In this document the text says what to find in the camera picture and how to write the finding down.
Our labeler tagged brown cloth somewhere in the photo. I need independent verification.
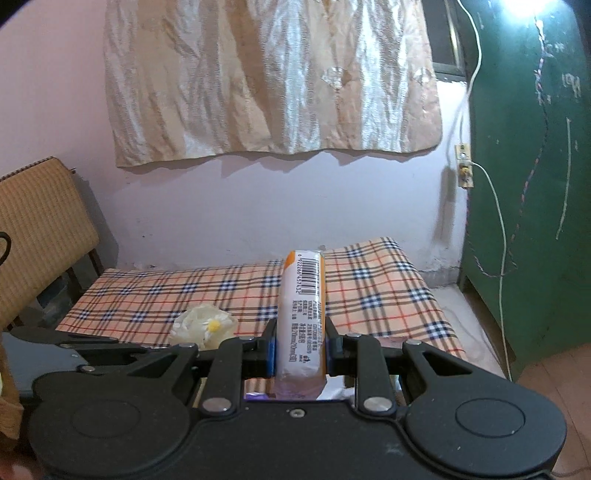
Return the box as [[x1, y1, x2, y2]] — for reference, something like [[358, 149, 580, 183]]
[[0, 332, 25, 439]]

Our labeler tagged plaid tablecloth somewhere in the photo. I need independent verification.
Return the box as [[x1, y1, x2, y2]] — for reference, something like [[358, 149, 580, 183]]
[[55, 237, 462, 393]]

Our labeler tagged dark window frame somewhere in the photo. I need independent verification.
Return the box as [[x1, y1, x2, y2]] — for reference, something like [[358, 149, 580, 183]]
[[422, 0, 469, 84]]

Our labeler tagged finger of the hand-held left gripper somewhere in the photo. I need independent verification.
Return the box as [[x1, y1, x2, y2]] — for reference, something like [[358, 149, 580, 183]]
[[9, 325, 149, 356]]

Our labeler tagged white cable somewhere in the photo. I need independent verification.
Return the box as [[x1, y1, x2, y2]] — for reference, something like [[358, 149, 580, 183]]
[[455, 0, 483, 148], [468, 161, 514, 381]]

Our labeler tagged shiny beige curtain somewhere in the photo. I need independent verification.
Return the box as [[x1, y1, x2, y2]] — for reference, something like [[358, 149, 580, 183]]
[[104, 0, 444, 169]]

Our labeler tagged wall socket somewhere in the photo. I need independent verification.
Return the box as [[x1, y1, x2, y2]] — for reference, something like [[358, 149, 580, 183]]
[[455, 144, 475, 189]]

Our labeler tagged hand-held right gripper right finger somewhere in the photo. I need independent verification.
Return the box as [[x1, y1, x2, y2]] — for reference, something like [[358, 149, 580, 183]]
[[323, 318, 467, 414]]

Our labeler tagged clear bag with daisy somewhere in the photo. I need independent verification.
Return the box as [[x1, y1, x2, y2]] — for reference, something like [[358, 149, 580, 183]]
[[168, 305, 238, 349]]

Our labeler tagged green door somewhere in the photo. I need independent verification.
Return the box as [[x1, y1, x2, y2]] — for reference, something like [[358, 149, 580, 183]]
[[457, 0, 591, 384]]

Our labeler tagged white orange tissue pack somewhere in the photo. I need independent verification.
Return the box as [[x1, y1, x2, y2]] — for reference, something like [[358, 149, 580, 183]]
[[276, 249, 329, 398]]

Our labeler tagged chair with tan woven back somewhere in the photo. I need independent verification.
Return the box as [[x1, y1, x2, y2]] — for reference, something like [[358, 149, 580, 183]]
[[0, 157, 122, 330]]

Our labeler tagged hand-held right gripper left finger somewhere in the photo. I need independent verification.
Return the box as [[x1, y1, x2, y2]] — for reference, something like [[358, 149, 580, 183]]
[[124, 318, 280, 414]]

